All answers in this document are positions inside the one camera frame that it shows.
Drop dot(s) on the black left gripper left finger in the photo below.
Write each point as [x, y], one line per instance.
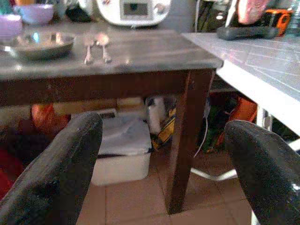
[54, 168]

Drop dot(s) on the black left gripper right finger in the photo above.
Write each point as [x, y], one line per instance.
[264, 168]

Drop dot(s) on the orange bag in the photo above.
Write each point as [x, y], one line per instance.
[243, 110]

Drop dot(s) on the white plastic storage box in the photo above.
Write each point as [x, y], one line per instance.
[124, 150]

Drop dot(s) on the white tiled table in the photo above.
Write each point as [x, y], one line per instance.
[262, 70]

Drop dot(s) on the yellow black patterned bag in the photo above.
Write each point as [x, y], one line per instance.
[165, 127]

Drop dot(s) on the dark wooden table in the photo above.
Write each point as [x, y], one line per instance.
[112, 77]

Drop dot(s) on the silver metal plate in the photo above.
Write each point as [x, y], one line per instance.
[44, 45]

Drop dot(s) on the silver metal fork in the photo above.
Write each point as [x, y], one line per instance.
[89, 50]

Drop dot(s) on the silver metal spoon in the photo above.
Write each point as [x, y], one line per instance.
[104, 45]

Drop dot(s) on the orange black device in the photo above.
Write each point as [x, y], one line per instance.
[279, 20]

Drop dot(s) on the lilac cup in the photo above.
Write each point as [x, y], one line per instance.
[9, 25]

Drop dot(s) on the lilac bowl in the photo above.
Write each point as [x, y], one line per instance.
[35, 12]

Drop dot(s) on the pink cloth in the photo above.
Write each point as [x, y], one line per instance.
[249, 10]

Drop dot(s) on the white rice cooker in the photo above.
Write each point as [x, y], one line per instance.
[133, 11]

